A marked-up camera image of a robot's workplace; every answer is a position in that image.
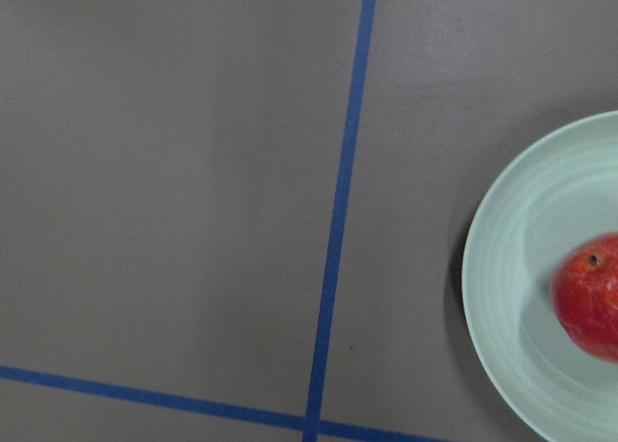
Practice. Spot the red apple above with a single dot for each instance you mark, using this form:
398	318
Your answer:
583	294

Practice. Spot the brown paper table cover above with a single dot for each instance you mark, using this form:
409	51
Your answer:
213	211

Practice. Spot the green plate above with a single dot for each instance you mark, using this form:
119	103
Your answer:
558	193

